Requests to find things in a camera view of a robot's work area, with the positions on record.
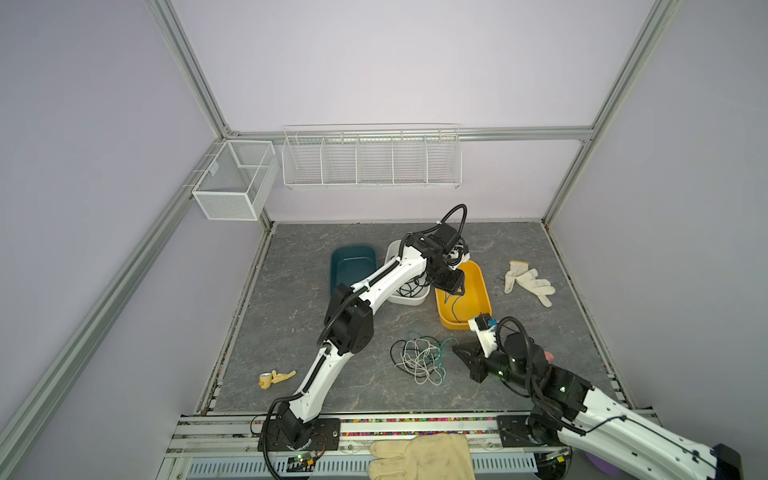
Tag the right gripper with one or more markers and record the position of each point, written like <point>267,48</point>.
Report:
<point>476,364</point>

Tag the yellow plastic bin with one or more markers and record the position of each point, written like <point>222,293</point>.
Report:
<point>454,312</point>

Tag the white plastic bin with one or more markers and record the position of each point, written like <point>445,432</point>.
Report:
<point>414,290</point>

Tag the long white wire basket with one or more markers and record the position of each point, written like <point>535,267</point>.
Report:
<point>409,155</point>

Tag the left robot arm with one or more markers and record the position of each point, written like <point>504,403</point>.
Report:
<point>348,328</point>

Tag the beige leather glove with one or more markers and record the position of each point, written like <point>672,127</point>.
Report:
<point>436,456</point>

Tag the yellow toy figure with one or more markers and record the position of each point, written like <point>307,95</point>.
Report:
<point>268,379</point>

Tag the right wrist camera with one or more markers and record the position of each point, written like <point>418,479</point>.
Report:
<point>484,326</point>

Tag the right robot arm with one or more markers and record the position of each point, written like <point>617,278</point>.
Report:
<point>568,410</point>

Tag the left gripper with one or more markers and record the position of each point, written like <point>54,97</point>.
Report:
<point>454,286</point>

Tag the white knit glove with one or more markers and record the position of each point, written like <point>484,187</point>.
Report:
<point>523,275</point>

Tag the small white mesh basket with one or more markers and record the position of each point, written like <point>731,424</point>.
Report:
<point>237,180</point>

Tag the purple pink brush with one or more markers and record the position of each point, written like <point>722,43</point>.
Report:
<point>604,466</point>

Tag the dark teal plastic bin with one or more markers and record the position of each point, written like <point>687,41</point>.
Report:
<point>351,263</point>

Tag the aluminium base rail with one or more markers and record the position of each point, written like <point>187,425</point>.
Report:
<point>239,435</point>

